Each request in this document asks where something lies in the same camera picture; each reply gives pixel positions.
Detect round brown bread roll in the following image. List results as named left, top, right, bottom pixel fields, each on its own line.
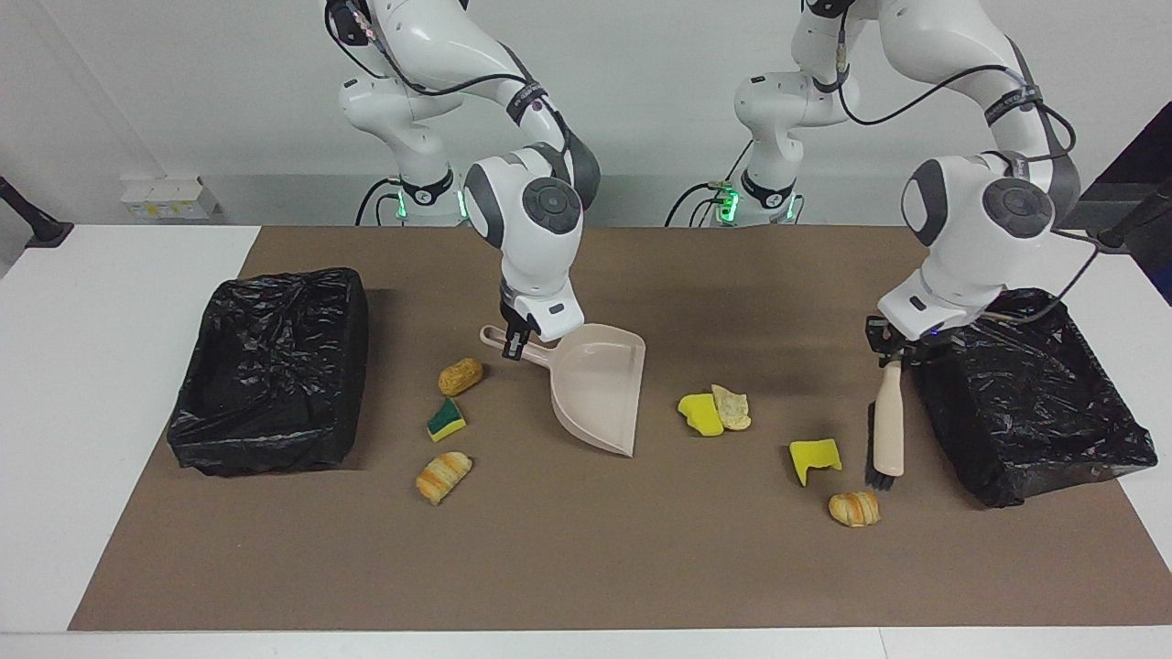
left=438, top=358, right=485, bottom=397

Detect bin with black bag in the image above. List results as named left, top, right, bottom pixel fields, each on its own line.
left=167, top=267, right=370, bottom=478
left=902, top=288, right=1159, bottom=509

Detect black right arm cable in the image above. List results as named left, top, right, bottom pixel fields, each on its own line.
left=330, top=0, right=564, bottom=129

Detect green yellow sponge piece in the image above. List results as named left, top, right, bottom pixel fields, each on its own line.
left=426, top=397, right=467, bottom=444

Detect notched yellow sponge piece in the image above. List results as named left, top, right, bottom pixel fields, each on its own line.
left=789, top=438, right=843, bottom=488

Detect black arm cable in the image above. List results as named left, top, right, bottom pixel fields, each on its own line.
left=838, top=37, right=1100, bottom=326
left=330, top=0, right=564, bottom=129

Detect black base cable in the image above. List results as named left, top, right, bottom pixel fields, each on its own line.
left=666, top=137, right=756, bottom=227
left=355, top=177, right=404, bottom=227

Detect black stand leg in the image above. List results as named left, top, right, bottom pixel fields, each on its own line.
left=1087, top=178, right=1172, bottom=253
left=0, top=176, right=74, bottom=250

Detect beige plastic dustpan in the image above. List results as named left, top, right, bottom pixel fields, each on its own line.
left=480, top=323, right=647, bottom=458

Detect black right base cable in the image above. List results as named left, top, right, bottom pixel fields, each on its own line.
left=355, top=177, right=404, bottom=227

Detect beige brush black bristles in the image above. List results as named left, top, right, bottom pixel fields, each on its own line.
left=865, top=360, right=907, bottom=491

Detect small golden croissant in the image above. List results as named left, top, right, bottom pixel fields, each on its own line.
left=829, top=492, right=882, bottom=529

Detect pale flaky pastry piece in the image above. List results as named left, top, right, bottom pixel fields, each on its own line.
left=711, top=384, right=753, bottom=432

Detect brown table mat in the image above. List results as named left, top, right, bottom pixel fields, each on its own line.
left=69, top=226, right=1172, bottom=632

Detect dark partition panel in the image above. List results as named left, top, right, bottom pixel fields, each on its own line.
left=1053, top=101, right=1172, bottom=308

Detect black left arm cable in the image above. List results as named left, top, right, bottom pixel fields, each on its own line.
left=838, top=37, right=1100, bottom=326

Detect black left base cable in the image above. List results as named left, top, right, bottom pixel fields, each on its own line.
left=666, top=137, right=756, bottom=227

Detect yellow green sponge wedge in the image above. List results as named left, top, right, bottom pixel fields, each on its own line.
left=678, top=394, right=724, bottom=438

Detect orange striped croissant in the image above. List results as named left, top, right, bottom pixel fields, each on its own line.
left=416, top=451, right=474, bottom=506

